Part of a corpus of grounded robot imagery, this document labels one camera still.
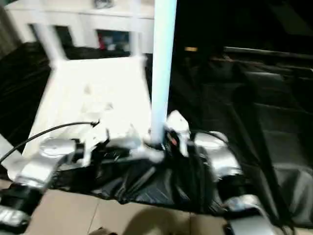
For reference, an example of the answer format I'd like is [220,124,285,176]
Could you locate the white plastic table top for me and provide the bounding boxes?
[7,54,164,179]

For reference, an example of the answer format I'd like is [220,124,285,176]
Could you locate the white plastic table leg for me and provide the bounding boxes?
[127,0,146,62]
[32,0,69,69]
[0,132,20,169]
[149,0,178,145]

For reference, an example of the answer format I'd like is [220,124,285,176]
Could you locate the black work mat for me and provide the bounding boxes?
[0,42,313,226]

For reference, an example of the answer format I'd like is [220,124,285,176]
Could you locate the black side table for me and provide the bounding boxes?
[223,47,313,60]

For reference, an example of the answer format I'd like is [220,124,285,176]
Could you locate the white glass-door cabinet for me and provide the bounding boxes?
[5,0,157,49]

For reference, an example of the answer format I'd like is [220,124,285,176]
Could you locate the small grey bundle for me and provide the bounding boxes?
[94,0,115,9]

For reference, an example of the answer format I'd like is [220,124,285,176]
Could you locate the grey window curtain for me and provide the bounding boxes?
[0,5,21,57]

